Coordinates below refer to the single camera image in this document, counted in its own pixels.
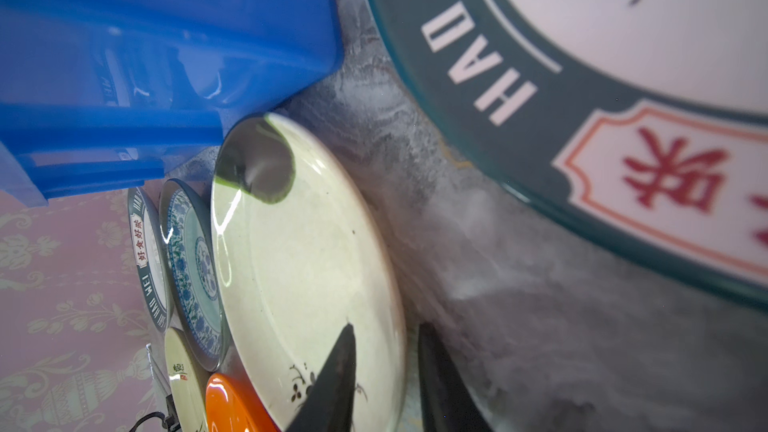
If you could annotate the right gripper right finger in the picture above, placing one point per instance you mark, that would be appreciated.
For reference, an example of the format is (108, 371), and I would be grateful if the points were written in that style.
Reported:
(446, 403)

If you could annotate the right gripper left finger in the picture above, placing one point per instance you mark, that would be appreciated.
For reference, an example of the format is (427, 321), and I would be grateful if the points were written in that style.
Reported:
(330, 405)

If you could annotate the green rim plate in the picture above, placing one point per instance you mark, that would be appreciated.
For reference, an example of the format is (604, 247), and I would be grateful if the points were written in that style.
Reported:
(151, 265)
(640, 125)

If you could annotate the blue plastic bin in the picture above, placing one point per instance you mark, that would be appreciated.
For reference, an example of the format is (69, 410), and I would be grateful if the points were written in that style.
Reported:
(99, 95)

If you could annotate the orange plate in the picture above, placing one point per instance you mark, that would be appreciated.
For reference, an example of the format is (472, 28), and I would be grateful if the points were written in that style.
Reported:
(232, 405)

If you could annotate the cream floral plate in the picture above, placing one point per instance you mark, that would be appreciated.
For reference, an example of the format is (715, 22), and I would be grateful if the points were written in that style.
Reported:
(187, 380)

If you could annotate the teal patterned plate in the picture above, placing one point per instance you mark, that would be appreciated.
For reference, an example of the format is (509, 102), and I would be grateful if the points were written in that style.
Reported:
(187, 246)

